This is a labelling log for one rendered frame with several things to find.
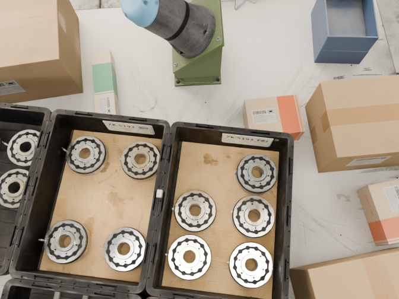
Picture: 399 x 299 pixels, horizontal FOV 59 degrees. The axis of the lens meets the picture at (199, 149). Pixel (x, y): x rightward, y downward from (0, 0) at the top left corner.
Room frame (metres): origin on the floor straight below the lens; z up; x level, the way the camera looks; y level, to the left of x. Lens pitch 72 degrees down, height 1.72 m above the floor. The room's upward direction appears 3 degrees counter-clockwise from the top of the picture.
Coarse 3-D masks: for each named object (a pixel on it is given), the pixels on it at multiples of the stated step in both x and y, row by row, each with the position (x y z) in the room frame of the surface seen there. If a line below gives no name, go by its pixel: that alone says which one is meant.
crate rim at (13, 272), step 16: (64, 112) 0.38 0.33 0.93; (80, 112) 0.37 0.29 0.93; (48, 128) 0.34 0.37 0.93; (48, 144) 0.29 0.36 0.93; (160, 160) 0.24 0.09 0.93; (160, 176) 0.20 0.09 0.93; (32, 192) 0.18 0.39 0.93; (32, 208) 0.14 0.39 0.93; (16, 256) 0.04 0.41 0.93; (144, 256) 0.03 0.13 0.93; (16, 272) 0.00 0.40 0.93; (144, 272) -0.01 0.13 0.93; (96, 288) -0.04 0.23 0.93; (112, 288) -0.04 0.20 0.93; (128, 288) -0.04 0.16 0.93; (144, 288) -0.04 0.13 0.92
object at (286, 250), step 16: (176, 128) 0.32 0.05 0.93; (192, 128) 0.32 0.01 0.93; (208, 128) 0.32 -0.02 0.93; (224, 128) 0.31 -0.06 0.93; (240, 128) 0.31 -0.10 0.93; (288, 144) 0.27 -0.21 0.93; (288, 160) 0.23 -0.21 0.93; (288, 176) 0.19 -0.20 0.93; (288, 192) 0.15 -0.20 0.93; (160, 208) 0.13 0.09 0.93; (288, 208) 0.11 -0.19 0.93; (160, 224) 0.09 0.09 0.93; (288, 224) 0.08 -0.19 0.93; (288, 240) 0.04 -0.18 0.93; (288, 256) 0.01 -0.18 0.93; (288, 272) -0.02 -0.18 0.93; (288, 288) -0.05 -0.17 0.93
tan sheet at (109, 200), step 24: (120, 144) 0.32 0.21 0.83; (120, 168) 0.25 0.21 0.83; (72, 192) 0.20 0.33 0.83; (96, 192) 0.19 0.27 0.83; (120, 192) 0.19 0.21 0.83; (144, 192) 0.19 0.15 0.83; (72, 216) 0.13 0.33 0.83; (96, 216) 0.13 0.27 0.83; (120, 216) 0.13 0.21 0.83; (144, 216) 0.13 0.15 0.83; (96, 240) 0.07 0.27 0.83; (48, 264) 0.02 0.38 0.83; (72, 264) 0.02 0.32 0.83; (96, 264) 0.02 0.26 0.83
